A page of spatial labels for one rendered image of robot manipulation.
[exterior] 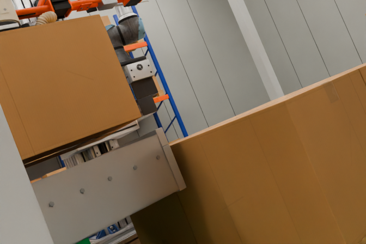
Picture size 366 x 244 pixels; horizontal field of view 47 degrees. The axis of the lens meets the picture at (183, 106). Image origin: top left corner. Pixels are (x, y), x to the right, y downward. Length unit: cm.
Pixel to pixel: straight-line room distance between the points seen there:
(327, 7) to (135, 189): 1146
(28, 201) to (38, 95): 103
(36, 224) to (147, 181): 94
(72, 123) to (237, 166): 54
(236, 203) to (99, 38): 73
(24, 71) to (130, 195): 51
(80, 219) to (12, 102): 42
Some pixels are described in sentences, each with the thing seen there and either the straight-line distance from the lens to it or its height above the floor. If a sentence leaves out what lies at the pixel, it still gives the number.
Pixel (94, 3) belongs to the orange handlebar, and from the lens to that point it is 183.
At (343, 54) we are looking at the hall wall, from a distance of 1245.
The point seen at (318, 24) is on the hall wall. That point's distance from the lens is 1272.
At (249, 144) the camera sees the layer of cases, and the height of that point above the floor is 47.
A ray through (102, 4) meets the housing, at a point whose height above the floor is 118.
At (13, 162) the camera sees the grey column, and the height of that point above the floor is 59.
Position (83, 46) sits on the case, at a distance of 148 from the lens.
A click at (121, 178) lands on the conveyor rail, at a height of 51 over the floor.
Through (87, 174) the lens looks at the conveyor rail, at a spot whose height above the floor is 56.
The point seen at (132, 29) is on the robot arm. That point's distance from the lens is 234.
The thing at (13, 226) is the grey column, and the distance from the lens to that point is 36.
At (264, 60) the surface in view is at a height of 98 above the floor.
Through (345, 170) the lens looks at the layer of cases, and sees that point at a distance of 119.
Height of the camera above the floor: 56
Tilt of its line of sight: 3 degrees up
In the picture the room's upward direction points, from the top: 22 degrees counter-clockwise
